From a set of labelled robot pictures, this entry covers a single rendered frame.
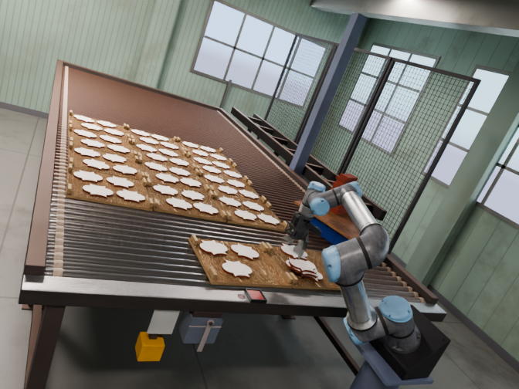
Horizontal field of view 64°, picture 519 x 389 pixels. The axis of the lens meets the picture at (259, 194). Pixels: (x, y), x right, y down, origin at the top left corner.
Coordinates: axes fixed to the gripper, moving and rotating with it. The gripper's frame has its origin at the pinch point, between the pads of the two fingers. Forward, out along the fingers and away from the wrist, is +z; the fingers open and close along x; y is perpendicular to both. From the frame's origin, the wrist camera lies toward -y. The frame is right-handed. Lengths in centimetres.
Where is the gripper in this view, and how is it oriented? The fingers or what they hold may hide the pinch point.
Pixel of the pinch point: (293, 252)
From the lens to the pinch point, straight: 199.6
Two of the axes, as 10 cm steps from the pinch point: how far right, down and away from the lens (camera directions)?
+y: -8.5, -1.3, -5.1
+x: 4.1, 4.4, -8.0
